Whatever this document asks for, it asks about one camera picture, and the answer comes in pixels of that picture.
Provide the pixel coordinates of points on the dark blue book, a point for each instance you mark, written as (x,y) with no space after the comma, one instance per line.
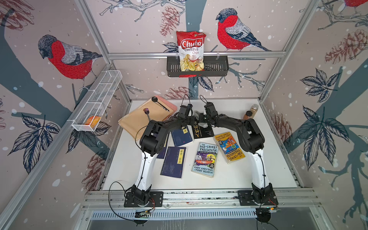
(162,153)
(174,162)

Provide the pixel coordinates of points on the orange packet in shelf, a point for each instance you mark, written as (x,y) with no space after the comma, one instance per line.
(92,121)

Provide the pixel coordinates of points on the black spoon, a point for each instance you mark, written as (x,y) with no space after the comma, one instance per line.
(155,100)

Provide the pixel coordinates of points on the pink tray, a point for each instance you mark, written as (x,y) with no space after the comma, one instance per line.
(170,106)

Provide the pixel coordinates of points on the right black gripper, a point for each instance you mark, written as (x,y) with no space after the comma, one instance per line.
(200,118)

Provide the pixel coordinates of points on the iridescent purple spoon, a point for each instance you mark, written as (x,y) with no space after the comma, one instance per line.
(147,112)

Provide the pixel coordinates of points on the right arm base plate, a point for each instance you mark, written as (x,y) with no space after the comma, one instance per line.
(248,198)

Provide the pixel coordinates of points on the brown spice jar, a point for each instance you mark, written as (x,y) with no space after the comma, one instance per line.
(247,115)

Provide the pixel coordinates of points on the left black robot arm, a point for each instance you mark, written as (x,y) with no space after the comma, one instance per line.
(152,143)

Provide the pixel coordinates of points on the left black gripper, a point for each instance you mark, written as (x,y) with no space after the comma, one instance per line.
(192,120)

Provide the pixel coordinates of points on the blue book yellow label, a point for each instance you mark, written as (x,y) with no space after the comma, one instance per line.
(181,136)

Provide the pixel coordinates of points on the black wall basket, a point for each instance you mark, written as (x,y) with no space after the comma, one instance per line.
(213,67)

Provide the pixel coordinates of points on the colourful treehouse book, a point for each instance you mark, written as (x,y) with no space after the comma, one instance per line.
(205,159)

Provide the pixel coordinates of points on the white wire shelf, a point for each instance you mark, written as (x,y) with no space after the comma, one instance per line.
(98,100)

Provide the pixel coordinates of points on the yellow orange treehouse book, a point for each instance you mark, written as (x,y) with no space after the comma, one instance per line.
(229,147)

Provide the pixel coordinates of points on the black book with face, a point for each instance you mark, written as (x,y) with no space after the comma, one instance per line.
(201,132)

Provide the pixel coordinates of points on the red cassava chips bag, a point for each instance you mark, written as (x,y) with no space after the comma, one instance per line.
(191,50)

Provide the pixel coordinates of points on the tan paper sheet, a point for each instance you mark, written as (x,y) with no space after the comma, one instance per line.
(134,122)

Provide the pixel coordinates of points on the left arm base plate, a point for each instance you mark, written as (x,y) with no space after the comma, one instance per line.
(155,199)

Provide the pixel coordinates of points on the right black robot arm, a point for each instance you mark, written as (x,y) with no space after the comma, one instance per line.
(251,140)

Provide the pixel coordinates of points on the grey striped cloth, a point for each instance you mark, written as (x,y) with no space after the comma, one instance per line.
(203,125)

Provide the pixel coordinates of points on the tan spice jar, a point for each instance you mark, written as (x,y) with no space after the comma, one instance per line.
(254,110)

